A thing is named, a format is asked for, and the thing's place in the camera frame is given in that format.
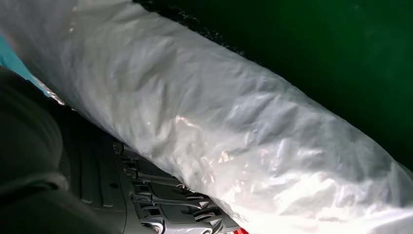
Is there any green conveyor belt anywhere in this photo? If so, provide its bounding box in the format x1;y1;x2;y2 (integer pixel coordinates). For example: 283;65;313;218
132;0;413;173

